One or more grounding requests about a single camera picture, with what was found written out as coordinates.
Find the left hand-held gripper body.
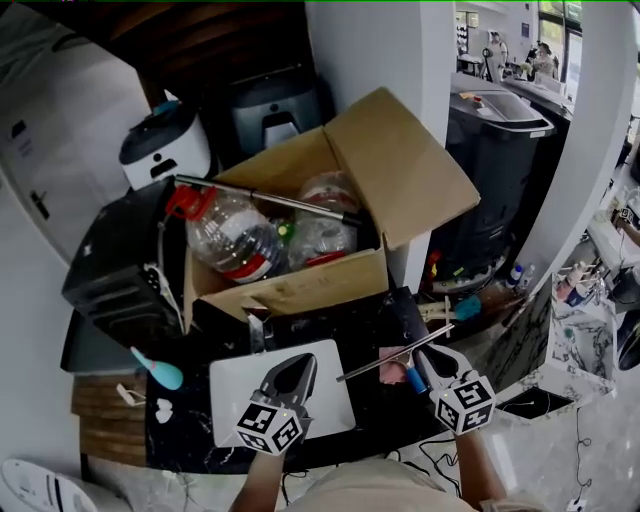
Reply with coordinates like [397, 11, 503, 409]
[235, 388, 314, 455]

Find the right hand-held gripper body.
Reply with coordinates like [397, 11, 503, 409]
[429, 370, 496, 435]

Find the metal squeegee with blue handle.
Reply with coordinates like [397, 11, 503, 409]
[335, 323, 455, 395]

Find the person's left forearm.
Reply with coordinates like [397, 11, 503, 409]
[228, 449, 286, 512]

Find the person's right forearm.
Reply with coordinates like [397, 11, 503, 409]
[453, 429, 506, 506]

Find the white sink basin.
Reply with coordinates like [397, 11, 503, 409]
[208, 338, 357, 449]

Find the pink cloth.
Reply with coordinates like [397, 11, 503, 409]
[378, 347, 419, 385]

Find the teal sponge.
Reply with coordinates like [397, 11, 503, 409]
[453, 294, 482, 321]

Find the black panel with white line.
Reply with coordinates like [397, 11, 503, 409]
[494, 389, 574, 414]

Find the black marble table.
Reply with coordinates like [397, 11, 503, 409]
[144, 287, 456, 474]

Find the teal spray bottle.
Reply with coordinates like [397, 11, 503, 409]
[130, 346, 185, 390]

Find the marble counter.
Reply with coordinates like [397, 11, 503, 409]
[484, 272, 619, 401]

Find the pink bottle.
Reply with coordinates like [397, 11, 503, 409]
[558, 269, 584, 301]

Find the clear jug with red cap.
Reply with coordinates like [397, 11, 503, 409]
[164, 183, 291, 285]

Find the clear plastic bottle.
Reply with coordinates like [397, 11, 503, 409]
[289, 172, 361, 266]

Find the wooden stool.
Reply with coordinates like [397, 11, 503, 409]
[71, 372, 149, 469]

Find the black backpack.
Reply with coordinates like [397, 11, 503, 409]
[615, 309, 640, 372]

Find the metal pole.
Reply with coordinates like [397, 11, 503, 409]
[173, 173, 362, 227]

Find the dark glass panel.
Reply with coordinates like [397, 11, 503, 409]
[59, 307, 139, 374]

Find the large black bin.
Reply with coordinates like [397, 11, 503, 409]
[434, 84, 556, 291]

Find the black appliance box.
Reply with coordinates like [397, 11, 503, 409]
[60, 177, 189, 346]

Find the brown cardboard box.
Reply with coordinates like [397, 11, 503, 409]
[182, 86, 482, 334]

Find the white appliance with dark lid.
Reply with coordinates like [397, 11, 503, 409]
[118, 99, 212, 191]

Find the grey appliance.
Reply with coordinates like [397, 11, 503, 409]
[229, 74, 326, 156]

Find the white door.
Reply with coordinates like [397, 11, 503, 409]
[0, 24, 151, 261]

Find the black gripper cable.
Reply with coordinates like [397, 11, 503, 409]
[382, 437, 464, 499]

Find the thin black cable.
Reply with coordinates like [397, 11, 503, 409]
[574, 407, 594, 501]

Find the white cable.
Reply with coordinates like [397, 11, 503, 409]
[143, 262, 184, 321]

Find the black door handle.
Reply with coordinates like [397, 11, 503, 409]
[29, 189, 51, 220]

